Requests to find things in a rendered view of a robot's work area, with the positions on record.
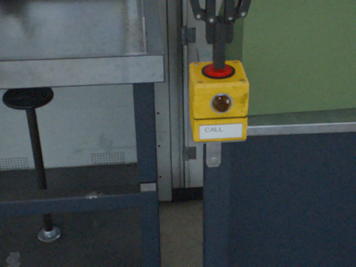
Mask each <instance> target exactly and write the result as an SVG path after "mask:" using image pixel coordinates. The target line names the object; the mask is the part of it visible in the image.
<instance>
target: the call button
mask: <svg viewBox="0 0 356 267"><path fill-rule="evenodd" d="M205 72H206V73H207V74H208V75H210V76H216V77H221V76H227V75H229V74H231V72H232V69H231V68H230V67H229V66H228V65H225V69H216V70H215V69H214V65H213V64H211V65H209V66H207V67H206V68H205Z"/></svg>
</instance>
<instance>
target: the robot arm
mask: <svg viewBox="0 0 356 267"><path fill-rule="evenodd" d="M251 1H252V0H238V3H237V6H236V7H235V0H224V11H223V14H224V16H216V0H205V9H202V8H201V7H200V2H199V0H190V3H191V7H192V11H193V14H194V18H195V19H196V20H202V21H205V38H206V41H207V43H208V44H212V62H213V65H214V69H215V70H216V69H225V44H226V43H232V41H233V40H234V23H235V20H237V19H239V18H245V17H246V16H247V14H248V10H249V6H250V4H251Z"/></svg>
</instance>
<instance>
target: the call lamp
mask: <svg viewBox="0 0 356 267"><path fill-rule="evenodd" d="M232 106H233V99H232V97H231V96H230V95H229V94H228V93H226V92H219V93H217V94H215V95H213V97H212V98H211V100H210V107H211V109H212V110H213V111H214V112H215V113H219V114H222V113H227V112H228V111H230V110H231V108H232Z"/></svg>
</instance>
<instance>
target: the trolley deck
mask: <svg viewBox="0 0 356 267"><path fill-rule="evenodd" d="M144 3H145V10H146V24H147V36H148V44H149V55H135V56H130V55H126V19H125V0H0V90H3V89H15V88H51V87H75V86H98V85H121V84H134V83H156V82H165V56H164V45H163V40H162V32H161V24H160V15H159V7H158V2H157V0H144Z"/></svg>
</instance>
